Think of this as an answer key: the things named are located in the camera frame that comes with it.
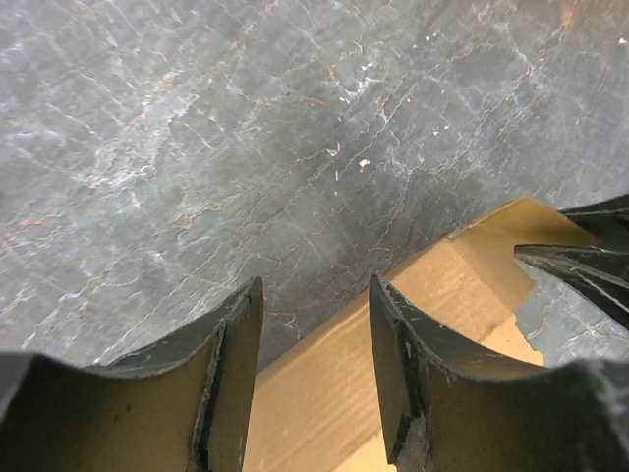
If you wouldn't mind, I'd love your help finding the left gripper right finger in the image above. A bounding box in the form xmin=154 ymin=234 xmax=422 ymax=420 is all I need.
xmin=369 ymin=276 xmax=628 ymax=471

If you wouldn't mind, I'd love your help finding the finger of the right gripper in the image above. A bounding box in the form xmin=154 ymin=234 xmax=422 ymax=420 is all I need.
xmin=514 ymin=244 xmax=628 ymax=315
xmin=560 ymin=194 xmax=629 ymax=241

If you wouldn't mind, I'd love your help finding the brown cardboard box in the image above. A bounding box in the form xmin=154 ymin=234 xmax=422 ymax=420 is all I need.
xmin=244 ymin=196 xmax=595 ymax=471

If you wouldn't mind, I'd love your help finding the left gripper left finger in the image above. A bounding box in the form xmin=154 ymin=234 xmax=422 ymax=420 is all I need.
xmin=1 ymin=277 xmax=263 ymax=471

